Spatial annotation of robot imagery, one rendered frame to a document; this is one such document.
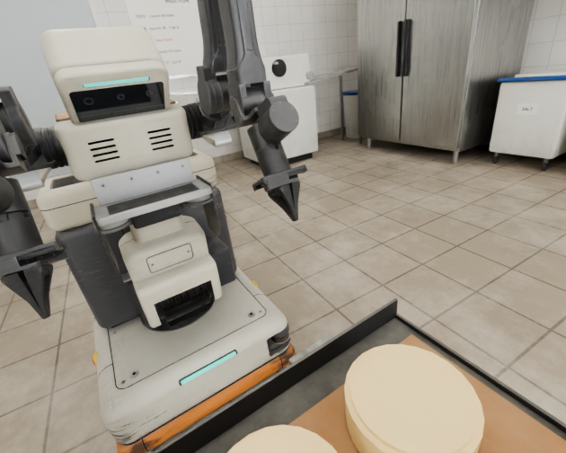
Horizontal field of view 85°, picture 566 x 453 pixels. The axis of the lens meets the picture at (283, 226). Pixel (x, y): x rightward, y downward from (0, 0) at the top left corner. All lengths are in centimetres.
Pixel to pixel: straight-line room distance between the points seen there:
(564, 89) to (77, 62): 320
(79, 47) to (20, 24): 355
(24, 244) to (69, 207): 56
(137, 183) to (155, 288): 28
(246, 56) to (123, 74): 25
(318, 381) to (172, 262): 78
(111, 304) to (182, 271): 40
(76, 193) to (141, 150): 34
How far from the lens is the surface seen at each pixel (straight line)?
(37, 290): 55
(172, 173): 81
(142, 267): 91
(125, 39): 80
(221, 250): 107
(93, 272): 118
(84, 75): 73
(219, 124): 85
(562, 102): 338
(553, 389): 146
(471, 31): 341
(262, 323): 112
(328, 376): 17
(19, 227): 56
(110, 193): 80
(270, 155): 61
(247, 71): 64
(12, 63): 431
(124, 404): 109
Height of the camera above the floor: 104
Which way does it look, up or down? 26 degrees down
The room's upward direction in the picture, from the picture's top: 7 degrees counter-clockwise
